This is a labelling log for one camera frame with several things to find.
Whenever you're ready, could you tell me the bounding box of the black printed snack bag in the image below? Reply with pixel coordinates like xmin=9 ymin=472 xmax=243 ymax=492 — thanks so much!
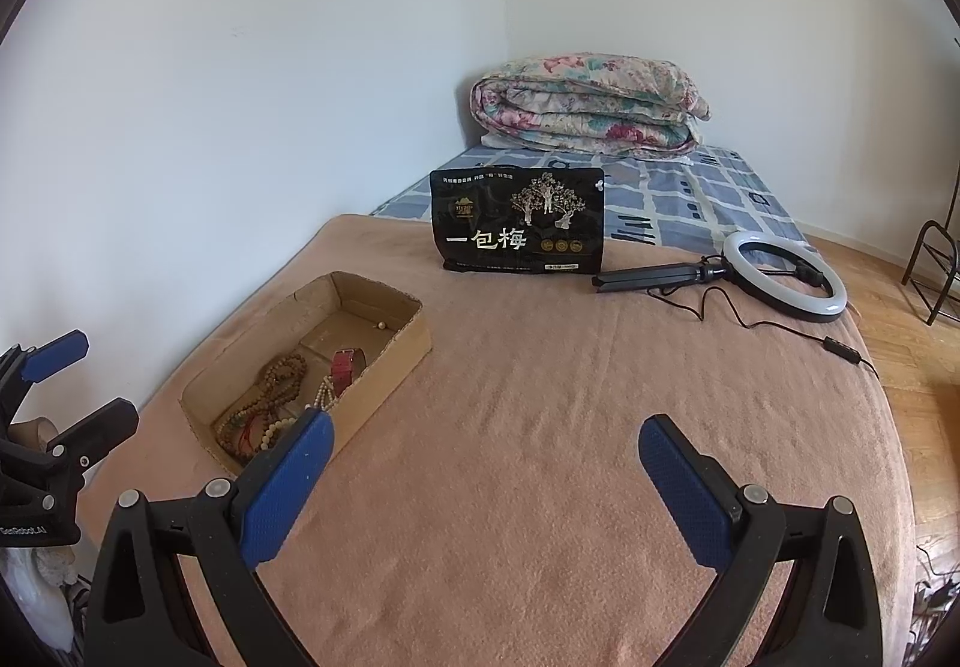
xmin=429 ymin=168 xmax=607 ymax=278

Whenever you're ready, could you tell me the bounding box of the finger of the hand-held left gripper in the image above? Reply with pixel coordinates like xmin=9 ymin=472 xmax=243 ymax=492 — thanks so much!
xmin=0 ymin=329 xmax=89 ymax=428
xmin=46 ymin=397 xmax=141 ymax=477

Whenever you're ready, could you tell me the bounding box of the blue checked bedsheet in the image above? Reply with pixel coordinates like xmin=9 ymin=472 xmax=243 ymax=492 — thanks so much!
xmin=367 ymin=145 xmax=807 ymax=263

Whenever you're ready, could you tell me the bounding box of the brown wooden bead necklace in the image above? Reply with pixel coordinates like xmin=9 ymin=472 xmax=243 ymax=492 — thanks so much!
xmin=214 ymin=352 xmax=308 ymax=465

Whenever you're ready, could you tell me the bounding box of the red leather strap watch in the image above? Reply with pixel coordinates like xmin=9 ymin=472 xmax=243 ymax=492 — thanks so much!
xmin=330 ymin=348 xmax=366 ymax=402

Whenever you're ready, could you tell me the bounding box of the pale jade bead bracelet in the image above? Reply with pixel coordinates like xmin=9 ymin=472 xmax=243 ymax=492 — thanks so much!
xmin=259 ymin=374 xmax=338 ymax=454

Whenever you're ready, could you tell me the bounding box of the floral folded quilt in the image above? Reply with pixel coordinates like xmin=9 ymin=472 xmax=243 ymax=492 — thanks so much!
xmin=469 ymin=53 xmax=712 ymax=159

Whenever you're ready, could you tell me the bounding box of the black ring light cable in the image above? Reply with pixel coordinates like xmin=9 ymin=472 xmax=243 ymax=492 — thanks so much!
xmin=652 ymin=284 xmax=878 ymax=383

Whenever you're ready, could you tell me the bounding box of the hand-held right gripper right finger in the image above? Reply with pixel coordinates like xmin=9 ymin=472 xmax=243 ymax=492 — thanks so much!
xmin=637 ymin=414 xmax=886 ymax=667

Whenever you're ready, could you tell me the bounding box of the black folded tripod stand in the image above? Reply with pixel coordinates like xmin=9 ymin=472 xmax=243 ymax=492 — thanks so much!
xmin=592 ymin=258 xmax=732 ymax=297

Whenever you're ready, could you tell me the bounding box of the person's left hand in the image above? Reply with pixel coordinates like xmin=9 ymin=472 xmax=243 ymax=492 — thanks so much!
xmin=0 ymin=547 xmax=76 ymax=645

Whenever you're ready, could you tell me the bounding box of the brown cardboard roll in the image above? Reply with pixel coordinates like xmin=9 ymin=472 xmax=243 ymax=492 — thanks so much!
xmin=11 ymin=415 xmax=61 ymax=450

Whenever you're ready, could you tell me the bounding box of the white ring light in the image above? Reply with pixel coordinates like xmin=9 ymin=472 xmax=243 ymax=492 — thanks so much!
xmin=721 ymin=229 xmax=848 ymax=324

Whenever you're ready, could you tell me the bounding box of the brown cardboard box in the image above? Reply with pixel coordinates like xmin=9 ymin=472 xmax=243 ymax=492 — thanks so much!
xmin=178 ymin=271 xmax=434 ymax=477

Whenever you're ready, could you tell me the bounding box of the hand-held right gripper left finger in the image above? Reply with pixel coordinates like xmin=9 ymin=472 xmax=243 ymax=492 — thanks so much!
xmin=79 ymin=408 xmax=336 ymax=667

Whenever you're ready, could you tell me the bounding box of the black metal rack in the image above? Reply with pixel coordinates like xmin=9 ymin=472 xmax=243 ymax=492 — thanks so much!
xmin=900 ymin=220 xmax=960 ymax=327

